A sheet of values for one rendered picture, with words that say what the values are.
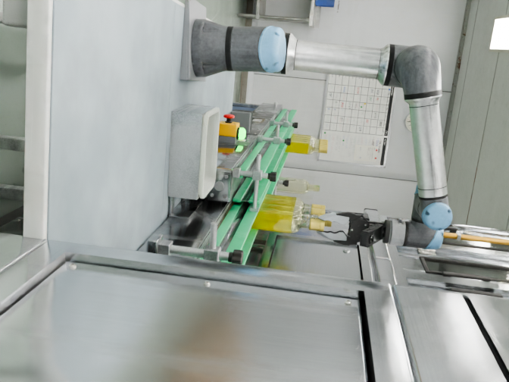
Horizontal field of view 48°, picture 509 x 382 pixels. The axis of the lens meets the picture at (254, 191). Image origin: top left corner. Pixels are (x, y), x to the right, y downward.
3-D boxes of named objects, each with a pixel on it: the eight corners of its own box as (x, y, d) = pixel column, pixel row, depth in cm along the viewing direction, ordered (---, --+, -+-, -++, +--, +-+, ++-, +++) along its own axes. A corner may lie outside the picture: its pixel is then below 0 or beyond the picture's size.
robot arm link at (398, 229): (403, 249, 167) (407, 222, 165) (387, 247, 167) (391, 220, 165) (399, 242, 174) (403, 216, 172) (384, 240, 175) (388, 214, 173)
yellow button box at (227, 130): (214, 142, 202) (235, 144, 202) (216, 121, 201) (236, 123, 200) (218, 139, 209) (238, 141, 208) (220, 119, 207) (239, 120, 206)
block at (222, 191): (206, 200, 165) (229, 203, 164) (207, 168, 162) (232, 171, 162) (208, 197, 168) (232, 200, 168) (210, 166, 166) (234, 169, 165)
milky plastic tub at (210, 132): (169, 197, 146) (202, 201, 145) (173, 110, 140) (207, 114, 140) (185, 181, 163) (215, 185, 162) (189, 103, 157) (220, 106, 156)
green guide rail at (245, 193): (232, 201, 169) (259, 205, 168) (232, 198, 168) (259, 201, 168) (282, 122, 337) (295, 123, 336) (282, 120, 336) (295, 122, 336)
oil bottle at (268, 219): (229, 226, 171) (300, 235, 169) (230, 208, 169) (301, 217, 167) (232, 220, 176) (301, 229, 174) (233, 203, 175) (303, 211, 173)
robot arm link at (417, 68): (445, 39, 140) (463, 230, 149) (436, 42, 151) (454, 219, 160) (397, 47, 142) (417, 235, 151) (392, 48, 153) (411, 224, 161)
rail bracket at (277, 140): (255, 142, 219) (290, 146, 218) (257, 123, 218) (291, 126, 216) (257, 140, 223) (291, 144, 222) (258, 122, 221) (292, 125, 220)
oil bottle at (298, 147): (271, 151, 292) (326, 156, 290) (273, 139, 291) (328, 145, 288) (273, 148, 298) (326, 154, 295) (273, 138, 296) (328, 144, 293)
